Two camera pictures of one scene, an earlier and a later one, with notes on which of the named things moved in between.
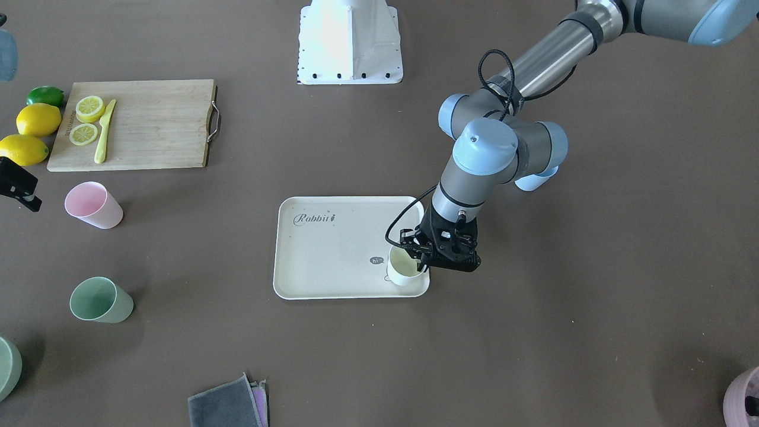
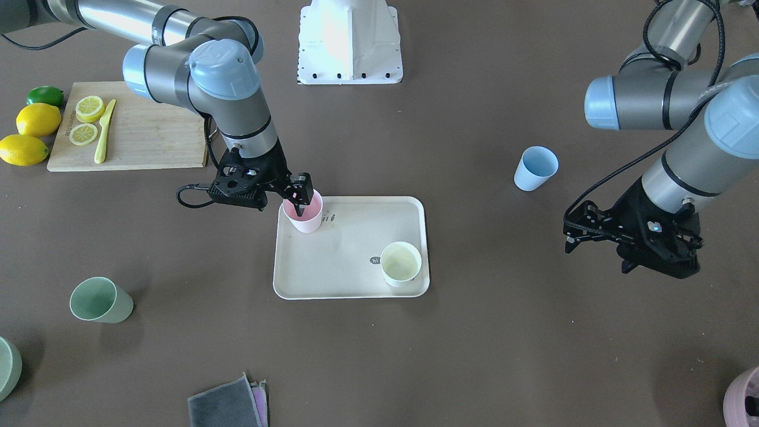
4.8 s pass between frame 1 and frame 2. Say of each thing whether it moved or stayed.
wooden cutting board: stayed
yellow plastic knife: stayed
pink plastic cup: moved
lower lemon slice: stayed
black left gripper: moved
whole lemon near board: stayed
